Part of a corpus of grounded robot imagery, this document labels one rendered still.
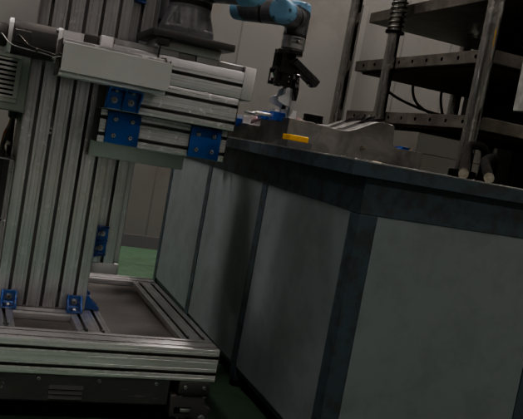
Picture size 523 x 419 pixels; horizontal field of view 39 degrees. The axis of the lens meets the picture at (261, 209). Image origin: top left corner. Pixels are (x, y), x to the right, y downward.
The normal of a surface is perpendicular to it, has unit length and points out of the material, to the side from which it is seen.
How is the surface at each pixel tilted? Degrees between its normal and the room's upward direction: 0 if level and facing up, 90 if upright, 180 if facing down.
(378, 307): 90
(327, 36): 90
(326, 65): 90
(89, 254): 90
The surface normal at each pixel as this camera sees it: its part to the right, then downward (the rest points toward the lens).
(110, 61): 0.36, 0.15
